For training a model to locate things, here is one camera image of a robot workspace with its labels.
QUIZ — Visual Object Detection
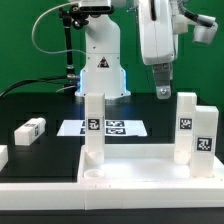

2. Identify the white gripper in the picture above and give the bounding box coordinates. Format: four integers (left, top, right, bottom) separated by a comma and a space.
138, 0, 176, 100

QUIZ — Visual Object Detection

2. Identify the white desk top tray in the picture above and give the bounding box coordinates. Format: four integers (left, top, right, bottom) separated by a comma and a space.
77, 144, 224, 183

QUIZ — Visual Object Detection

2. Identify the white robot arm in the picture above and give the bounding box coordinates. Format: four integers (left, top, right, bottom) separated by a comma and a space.
69, 0, 181, 100

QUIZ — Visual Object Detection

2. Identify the fiducial marker sheet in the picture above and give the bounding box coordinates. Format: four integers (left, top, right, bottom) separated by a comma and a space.
57, 119, 147, 137

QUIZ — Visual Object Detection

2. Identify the white front fence bar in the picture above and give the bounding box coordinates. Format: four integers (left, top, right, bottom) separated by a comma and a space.
0, 181, 224, 210

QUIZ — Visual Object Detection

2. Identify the white fence bar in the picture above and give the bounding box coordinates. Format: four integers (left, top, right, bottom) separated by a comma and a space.
0, 181, 224, 210
0, 145, 8, 172

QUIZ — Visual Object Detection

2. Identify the white left fence bar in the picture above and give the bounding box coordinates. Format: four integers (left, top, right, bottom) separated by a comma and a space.
0, 145, 8, 172

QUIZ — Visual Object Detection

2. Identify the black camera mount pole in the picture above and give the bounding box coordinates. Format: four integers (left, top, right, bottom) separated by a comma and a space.
58, 7, 88, 77

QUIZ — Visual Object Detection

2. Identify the black cable bundle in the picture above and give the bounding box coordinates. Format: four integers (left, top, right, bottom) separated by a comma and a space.
0, 75, 79, 99

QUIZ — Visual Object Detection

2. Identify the grey cable loop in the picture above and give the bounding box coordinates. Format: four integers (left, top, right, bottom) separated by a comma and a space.
31, 2, 88, 56

